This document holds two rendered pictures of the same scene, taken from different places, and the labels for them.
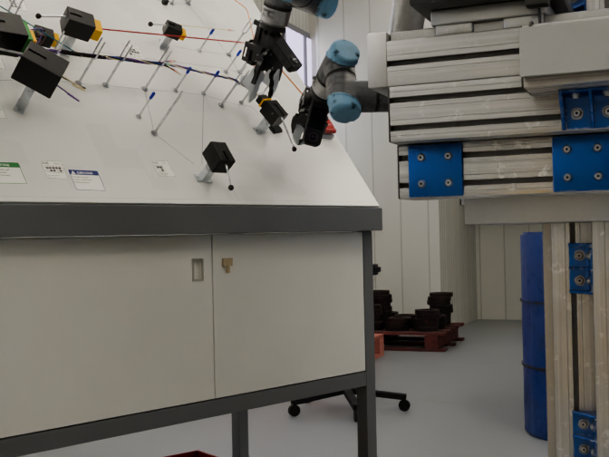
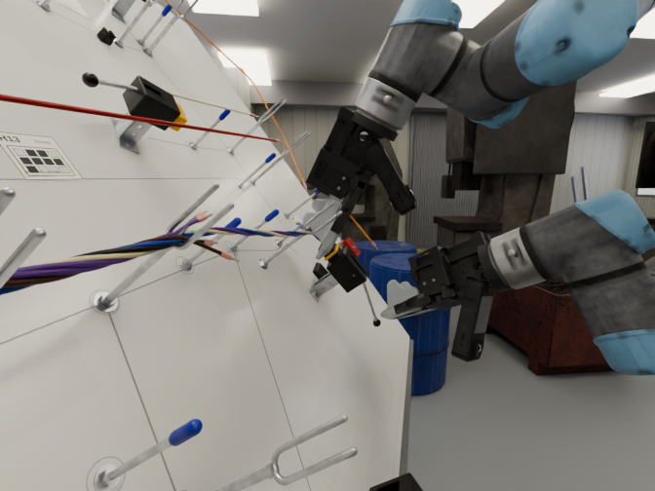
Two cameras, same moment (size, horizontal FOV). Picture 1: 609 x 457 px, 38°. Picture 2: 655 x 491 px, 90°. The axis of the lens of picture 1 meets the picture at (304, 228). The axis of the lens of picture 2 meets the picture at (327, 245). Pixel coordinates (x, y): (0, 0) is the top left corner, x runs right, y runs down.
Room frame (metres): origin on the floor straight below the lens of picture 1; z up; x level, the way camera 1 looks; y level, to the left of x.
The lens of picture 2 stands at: (1.95, 0.36, 1.26)
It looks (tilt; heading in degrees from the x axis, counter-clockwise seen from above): 10 degrees down; 331
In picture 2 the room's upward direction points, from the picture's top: straight up
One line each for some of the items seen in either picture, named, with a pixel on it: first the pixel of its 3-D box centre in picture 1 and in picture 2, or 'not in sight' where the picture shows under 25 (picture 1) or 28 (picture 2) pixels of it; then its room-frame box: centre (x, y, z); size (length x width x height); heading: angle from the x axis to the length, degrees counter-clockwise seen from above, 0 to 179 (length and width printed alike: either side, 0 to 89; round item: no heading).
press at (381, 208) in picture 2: not in sight; (364, 191); (6.67, -3.02, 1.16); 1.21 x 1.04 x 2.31; 67
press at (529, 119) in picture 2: not in sight; (483, 179); (4.42, -3.09, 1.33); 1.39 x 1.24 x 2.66; 66
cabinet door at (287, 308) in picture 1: (294, 307); not in sight; (2.34, 0.03, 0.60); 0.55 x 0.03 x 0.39; 135
